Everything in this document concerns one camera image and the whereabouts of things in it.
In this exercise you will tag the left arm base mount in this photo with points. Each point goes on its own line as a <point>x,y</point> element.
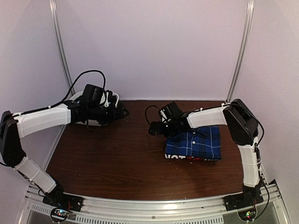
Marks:
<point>64,201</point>

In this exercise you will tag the aluminium frame post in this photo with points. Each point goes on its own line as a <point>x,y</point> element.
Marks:
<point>242,50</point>
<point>59,41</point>

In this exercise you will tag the right circuit board with leds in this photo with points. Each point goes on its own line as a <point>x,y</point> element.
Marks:
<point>247,215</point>

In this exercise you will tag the right aluminium frame post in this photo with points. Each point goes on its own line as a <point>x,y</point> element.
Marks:
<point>242,50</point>

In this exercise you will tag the red black plaid shirt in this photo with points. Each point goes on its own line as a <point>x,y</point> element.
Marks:
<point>189,158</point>

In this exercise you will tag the blue plaid long sleeve shirt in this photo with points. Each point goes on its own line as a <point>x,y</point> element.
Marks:
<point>203,142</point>

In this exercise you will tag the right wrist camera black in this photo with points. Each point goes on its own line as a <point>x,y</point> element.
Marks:
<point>170,111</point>

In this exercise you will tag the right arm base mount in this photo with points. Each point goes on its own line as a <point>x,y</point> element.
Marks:
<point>242,200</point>

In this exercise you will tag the left circuit board with leds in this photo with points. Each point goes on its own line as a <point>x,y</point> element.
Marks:
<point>59,215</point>

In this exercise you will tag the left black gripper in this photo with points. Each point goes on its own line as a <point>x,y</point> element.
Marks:
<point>113,115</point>

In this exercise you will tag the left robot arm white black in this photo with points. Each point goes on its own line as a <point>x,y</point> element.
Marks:
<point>14,127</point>

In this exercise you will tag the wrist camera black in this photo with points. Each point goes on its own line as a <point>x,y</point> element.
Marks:
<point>170,111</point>
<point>94,95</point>

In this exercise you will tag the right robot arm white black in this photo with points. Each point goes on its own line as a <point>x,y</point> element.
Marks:
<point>243,127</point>

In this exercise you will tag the circuit board with leds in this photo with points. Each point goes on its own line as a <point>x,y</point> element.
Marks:
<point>59,215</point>
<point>247,215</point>

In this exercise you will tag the aluminium front rail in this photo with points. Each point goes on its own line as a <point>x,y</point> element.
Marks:
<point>207,210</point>

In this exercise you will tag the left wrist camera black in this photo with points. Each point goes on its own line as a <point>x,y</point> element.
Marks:
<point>94,95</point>

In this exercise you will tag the left aluminium frame post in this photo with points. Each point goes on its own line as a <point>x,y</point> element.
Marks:
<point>59,41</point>

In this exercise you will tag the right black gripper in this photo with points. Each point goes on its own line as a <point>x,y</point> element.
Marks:
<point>161,130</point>

